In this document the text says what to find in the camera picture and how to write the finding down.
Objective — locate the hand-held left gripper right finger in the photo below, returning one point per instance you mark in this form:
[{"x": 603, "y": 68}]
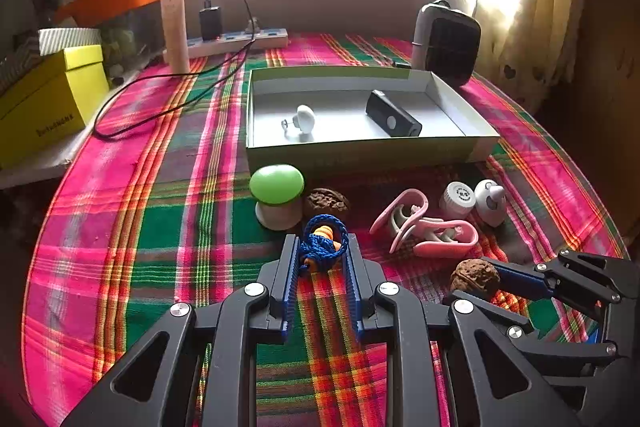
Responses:
[{"x": 351, "y": 292}]

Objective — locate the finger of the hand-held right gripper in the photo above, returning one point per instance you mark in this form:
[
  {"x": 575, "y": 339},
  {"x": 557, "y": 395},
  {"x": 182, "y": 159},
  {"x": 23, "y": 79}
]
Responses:
[
  {"x": 520, "y": 281},
  {"x": 560, "y": 343}
]

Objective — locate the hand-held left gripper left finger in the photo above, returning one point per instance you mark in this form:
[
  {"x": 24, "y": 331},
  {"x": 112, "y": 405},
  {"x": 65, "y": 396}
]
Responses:
[{"x": 291, "y": 292}]

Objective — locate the brown walnut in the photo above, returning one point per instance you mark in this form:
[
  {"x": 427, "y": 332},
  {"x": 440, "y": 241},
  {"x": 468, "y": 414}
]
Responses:
[
  {"x": 474, "y": 277},
  {"x": 326, "y": 203}
]

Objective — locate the white round cone-tipped gadget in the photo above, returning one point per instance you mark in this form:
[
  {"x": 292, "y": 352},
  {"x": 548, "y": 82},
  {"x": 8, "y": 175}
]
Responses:
[{"x": 489, "y": 204}]

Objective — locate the white round cap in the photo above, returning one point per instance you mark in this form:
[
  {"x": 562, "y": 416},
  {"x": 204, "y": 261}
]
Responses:
[{"x": 457, "y": 197}]

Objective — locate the green mushroom lamp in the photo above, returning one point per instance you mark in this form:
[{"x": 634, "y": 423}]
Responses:
[{"x": 276, "y": 187}]

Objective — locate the green and white cardboard box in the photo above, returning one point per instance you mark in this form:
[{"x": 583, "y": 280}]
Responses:
[{"x": 350, "y": 154}]

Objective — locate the pink clip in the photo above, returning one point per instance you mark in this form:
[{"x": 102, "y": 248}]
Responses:
[
  {"x": 395, "y": 212},
  {"x": 447, "y": 244}
]

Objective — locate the plaid tablecloth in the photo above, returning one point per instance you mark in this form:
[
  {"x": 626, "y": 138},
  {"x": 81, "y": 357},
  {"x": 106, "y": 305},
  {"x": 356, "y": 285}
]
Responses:
[{"x": 165, "y": 217}]

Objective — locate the white knob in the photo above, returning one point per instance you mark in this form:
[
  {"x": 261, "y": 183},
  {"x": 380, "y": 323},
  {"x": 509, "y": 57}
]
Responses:
[{"x": 304, "y": 119}]

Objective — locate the black rectangular device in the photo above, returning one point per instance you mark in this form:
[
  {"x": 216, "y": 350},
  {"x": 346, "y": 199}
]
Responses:
[{"x": 392, "y": 114}]

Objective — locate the small white black heater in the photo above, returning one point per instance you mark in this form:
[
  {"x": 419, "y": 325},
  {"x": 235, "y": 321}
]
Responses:
[{"x": 450, "y": 44}]

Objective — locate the white power strip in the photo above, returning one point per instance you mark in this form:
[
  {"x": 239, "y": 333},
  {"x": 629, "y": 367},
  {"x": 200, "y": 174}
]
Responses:
[{"x": 235, "y": 43}]

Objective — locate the grey plug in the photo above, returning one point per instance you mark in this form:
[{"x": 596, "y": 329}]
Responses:
[{"x": 253, "y": 26}]

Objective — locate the black charger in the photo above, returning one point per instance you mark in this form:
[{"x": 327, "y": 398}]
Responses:
[{"x": 210, "y": 23}]

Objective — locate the cream tube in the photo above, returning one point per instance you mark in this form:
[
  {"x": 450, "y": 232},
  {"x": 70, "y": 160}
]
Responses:
[{"x": 175, "y": 32}]

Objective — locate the clear storage container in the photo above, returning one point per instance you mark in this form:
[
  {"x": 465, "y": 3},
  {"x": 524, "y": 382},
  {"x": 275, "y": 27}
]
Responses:
[{"x": 135, "y": 37}]

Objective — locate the yellow box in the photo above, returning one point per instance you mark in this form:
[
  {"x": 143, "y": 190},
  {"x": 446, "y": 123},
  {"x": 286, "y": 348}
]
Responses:
[{"x": 45, "y": 107}]

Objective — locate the striped box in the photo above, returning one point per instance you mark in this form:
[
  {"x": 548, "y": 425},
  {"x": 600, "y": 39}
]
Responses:
[{"x": 70, "y": 41}]

